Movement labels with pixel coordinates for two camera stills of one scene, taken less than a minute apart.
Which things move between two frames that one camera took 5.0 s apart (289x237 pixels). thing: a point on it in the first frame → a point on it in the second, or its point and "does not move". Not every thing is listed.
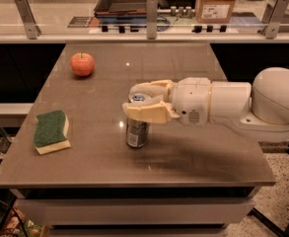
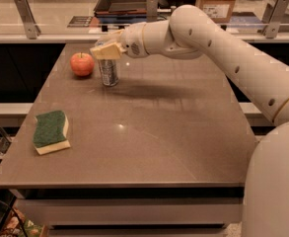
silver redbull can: (137, 132) → (109, 71)
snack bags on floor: (17, 225) does not move
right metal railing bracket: (276, 8) does not move
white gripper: (190, 100) → (132, 39)
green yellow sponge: (49, 134) does not move
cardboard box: (215, 3) does not move
